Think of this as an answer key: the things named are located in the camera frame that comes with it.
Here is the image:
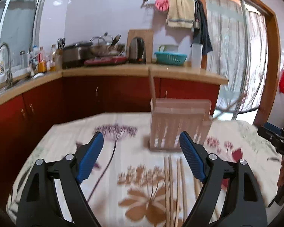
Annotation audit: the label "black rice cooker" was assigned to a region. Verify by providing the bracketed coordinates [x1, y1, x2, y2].
[62, 41, 94, 69]

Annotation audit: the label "pink rubber glove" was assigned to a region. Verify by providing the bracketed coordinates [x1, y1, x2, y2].
[155, 0, 169, 12]

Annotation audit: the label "floral tablecloth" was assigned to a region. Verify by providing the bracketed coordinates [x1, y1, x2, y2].
[6, 113, 281, 226]

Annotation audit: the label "teal plastic basket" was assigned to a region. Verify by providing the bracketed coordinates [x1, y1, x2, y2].
[155, 52, 187, 66]

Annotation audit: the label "red induction cooker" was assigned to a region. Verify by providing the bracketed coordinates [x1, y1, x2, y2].
[84, 56, 128, 67]

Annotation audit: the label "wooden kitchen countertop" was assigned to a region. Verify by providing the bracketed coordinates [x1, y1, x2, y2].
[0, 64, 228, 105]

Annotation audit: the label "sheer floral curtain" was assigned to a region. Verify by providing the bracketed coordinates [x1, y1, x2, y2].
[206, 0, 268, 115]

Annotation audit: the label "wooden cutting board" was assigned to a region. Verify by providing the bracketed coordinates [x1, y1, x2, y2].
[126, 29, 154, 64]

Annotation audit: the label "steel electric kettle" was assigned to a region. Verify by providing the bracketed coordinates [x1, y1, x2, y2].
[128, 37, 146, 64]

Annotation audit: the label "red kitchen cabinets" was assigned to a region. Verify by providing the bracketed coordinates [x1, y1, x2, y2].
[0, 75, 221, 209]

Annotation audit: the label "green white mug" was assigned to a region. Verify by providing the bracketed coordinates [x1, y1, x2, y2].
[158, 45, 179, 52]

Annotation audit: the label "white plastic jug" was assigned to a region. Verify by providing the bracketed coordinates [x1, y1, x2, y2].
[191, 43, 203, 69]

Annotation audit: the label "chrome sink faucet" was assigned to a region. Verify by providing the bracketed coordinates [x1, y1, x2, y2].
[0, 42, 14, 89]

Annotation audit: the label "beige hanging towel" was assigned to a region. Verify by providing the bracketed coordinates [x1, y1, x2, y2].
[167, 0, 195, 29]

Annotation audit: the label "dark hanging cloth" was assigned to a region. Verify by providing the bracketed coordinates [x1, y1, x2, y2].
[192, 0, 213, 55]

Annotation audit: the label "pink perforated utensil holder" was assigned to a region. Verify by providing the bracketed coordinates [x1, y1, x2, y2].
[149, 98, 212, 152]

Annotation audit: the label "steel wok with lid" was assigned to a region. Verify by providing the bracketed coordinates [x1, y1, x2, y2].
[90, 32, 126, 58]

